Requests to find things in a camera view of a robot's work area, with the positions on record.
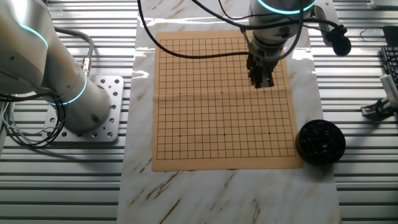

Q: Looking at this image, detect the grey cable with metal connector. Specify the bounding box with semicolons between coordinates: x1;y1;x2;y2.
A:
54;26;95;78

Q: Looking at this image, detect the black flat box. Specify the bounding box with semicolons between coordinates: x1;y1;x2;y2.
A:
382;26;398;47

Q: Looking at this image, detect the thick black cable loop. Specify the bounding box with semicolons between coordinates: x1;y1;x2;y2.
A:
137;0;251;60

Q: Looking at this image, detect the tan go board mat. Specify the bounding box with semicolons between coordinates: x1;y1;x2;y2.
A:
151;29;304;172

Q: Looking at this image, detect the silver camera mounting bracket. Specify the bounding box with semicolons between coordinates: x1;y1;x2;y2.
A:
360;96;393;118

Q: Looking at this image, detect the black computer keyboard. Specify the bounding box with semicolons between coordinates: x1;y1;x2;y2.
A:
381;45;398;90

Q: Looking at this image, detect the silver camera on bracket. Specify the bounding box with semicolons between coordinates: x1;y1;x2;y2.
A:
379;73;398;105

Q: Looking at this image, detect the white marble pattern mat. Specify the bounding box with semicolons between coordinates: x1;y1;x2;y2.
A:
116;0;343;224

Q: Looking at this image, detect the dark thin gripper cable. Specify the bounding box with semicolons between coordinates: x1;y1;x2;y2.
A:
239;0;305;62

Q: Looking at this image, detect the black cable strap bundle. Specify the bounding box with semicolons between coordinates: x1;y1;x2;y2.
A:
325;24;353;57

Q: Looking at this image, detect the black camera cable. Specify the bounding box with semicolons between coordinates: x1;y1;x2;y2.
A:
190;0;348;32

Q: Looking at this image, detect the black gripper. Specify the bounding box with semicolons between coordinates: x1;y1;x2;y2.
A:
246;53;280;90

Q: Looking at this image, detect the grey device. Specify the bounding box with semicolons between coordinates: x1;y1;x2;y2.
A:
369;0;398;9

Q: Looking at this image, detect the black round stone bowl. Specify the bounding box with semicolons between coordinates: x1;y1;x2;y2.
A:
295;119;346;166

